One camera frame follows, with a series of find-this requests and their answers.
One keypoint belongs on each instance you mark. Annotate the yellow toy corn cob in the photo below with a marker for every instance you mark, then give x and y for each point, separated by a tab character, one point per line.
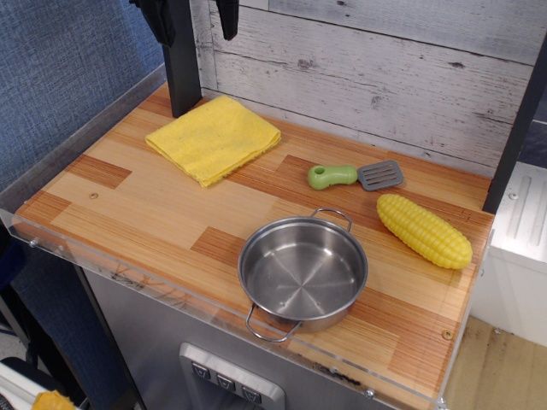
424	232

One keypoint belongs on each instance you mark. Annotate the yellow object bottom left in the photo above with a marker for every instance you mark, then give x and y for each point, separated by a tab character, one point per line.
52	400

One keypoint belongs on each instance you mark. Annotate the white grey side appliance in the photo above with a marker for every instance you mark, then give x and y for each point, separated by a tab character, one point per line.
510	293

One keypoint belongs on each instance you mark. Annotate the clear acrylic table guard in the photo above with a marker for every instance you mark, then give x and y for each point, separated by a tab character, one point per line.
385	354

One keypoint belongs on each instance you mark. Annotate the silver button control panel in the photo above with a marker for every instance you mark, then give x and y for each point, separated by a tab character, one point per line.
199	365

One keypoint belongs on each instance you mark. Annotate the stainless steel pot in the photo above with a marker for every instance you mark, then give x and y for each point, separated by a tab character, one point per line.
303	272

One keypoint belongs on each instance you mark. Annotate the green handled grey toy spatula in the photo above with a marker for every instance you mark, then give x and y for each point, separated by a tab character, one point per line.
378	176

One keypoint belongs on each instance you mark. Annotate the yellow folded cloth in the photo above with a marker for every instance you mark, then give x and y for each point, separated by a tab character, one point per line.
214	139

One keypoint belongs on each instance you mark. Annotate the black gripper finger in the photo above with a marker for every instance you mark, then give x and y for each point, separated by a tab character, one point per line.
229	14
158	17

